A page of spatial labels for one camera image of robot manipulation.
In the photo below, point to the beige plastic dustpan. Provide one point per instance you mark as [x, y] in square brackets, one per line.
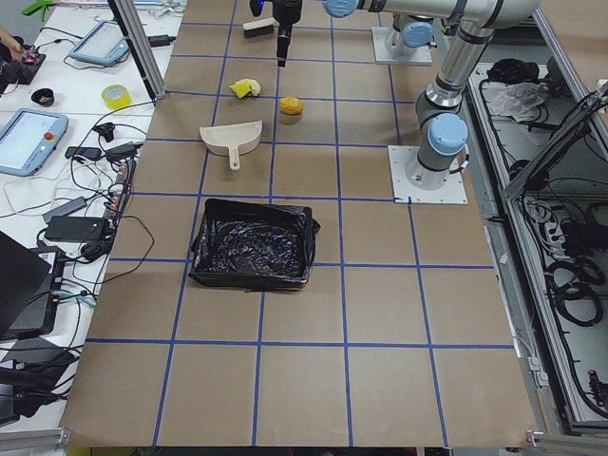
[232, 140]

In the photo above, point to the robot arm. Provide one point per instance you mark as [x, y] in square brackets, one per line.
[443, 133]
[399, 21]

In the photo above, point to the pale pumpkin slice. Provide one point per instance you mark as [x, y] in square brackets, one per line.
[253, 85]

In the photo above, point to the black power adapter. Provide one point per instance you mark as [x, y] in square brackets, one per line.
[76, 229]

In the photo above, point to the yellow green sponge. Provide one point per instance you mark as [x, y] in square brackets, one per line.
[241, 89]

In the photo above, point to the cream hand brush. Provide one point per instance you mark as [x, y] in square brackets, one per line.
[259, 28]

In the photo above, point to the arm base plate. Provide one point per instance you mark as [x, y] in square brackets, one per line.
[408, 47]
[413, 183]

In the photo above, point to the blue teach pendant near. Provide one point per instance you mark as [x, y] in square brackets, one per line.
[28, 139]

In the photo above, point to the white crumpled cloth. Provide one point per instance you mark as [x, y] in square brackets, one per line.
[522, 102]

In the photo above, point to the bin with black bag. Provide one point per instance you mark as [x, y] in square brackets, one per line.
[254, 246]

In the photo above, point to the blue teach pendant far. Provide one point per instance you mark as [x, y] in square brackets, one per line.
[103, 46]

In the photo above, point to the yellow potato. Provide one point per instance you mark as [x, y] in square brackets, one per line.
[291, 106]

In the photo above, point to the yellow tape roll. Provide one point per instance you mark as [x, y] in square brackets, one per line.
[116, 97]

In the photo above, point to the black laptop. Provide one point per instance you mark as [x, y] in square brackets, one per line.
[30, 284]

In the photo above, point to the aluminium frame post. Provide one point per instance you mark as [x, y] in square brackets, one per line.
[129, 22]

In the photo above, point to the blue teach pendant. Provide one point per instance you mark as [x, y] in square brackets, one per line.
[28, 139]
[103, 46]

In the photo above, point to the black small bowl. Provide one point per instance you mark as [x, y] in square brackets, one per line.
[44, 97]

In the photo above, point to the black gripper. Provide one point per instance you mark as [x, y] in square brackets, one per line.
[287, 10]

